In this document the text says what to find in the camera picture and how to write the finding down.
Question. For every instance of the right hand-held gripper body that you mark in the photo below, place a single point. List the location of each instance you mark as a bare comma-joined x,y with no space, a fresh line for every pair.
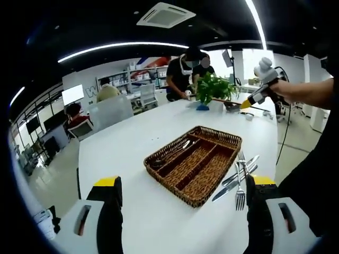
267,72

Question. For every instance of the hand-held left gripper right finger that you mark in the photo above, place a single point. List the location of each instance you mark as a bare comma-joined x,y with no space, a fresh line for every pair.
262,206

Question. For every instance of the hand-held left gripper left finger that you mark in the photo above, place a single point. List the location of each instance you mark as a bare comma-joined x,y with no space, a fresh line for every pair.
106,195

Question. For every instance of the steel fork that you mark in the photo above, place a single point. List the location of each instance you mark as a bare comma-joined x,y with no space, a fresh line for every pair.
241,157
240,202

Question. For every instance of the steel spoon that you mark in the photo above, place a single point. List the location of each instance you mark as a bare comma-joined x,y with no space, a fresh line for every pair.
158,162
186,144
174,154

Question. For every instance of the brown wicker storage slots tray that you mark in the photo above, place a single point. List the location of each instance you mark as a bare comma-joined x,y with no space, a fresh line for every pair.
198,169

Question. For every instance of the white storage shelf with boxes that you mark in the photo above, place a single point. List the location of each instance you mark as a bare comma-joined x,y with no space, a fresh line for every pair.
148,76

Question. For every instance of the person's right hand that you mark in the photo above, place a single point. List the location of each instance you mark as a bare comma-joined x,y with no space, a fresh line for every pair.
284,91

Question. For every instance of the white handheld controller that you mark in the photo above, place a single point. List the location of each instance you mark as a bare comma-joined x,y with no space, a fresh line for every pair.
267,115

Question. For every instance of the small white adapter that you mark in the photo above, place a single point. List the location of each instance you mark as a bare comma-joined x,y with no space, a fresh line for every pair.
249,117

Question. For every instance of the black grey device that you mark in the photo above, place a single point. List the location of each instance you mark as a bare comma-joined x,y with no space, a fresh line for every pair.
231,106

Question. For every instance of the thin black pole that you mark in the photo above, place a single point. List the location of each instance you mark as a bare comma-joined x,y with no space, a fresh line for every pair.
78,185

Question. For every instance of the black light stand with panel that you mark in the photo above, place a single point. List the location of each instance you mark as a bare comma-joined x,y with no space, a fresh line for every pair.
227,56

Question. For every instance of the green potted plant white pot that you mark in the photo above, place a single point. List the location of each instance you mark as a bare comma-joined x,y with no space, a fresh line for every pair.
212,87

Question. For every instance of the person's black clothed torso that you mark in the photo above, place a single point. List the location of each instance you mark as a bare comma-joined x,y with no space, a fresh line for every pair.
304,185

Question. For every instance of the white ceiling light strip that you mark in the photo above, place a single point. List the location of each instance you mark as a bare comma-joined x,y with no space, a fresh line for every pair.
137,43
260,25
18,95

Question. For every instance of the small blue object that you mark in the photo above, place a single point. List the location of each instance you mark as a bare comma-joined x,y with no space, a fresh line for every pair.
202,107

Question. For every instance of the black tripod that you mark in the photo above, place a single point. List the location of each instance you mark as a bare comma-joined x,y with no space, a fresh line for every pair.
55,219

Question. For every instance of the white grey office chair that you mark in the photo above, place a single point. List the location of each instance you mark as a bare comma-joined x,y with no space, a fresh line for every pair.
80,131

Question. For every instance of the frosted white desk partition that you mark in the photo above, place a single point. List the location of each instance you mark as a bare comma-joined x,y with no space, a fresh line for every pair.
111,111

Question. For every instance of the large black monitor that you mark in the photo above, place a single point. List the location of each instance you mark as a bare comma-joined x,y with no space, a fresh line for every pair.
54,123

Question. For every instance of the small black monitor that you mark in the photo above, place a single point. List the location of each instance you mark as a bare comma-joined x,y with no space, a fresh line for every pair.
32,124

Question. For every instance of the white mesh office chair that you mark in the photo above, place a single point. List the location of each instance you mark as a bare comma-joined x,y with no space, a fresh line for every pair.
148,94

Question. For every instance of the white glowing screen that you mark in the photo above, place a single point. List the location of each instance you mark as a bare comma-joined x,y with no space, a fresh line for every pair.
72,94

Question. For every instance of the white ceiling air conditioner vent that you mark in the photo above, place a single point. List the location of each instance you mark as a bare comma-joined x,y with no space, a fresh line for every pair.
165,16

